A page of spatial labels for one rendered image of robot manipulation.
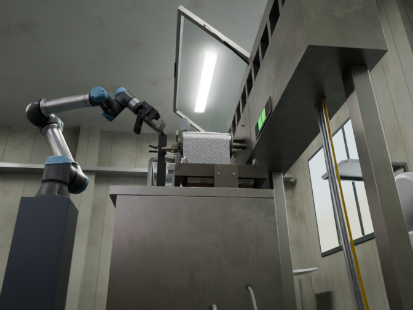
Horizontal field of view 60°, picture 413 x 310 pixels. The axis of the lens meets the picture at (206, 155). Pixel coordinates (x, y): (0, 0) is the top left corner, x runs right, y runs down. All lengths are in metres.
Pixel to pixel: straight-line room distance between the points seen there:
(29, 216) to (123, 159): 4.28
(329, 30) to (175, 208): 0.82
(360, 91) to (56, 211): 1.26
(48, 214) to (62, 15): 2.85
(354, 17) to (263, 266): 0.91
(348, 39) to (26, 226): 1.39
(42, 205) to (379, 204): 1.29
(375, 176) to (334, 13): 0.52
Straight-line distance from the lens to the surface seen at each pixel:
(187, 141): 1.81
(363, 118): 1.14
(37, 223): 1.67
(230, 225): 1.42
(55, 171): 1.77
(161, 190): 1.44
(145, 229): 1.40
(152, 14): 3.97
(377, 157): 1.10
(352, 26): 1.25
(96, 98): 1.87
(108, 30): 4.22
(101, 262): 5.47
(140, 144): 5.98
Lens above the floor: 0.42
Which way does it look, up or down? 25 degrees up
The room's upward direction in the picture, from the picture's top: 1 degrees counter-clockwise
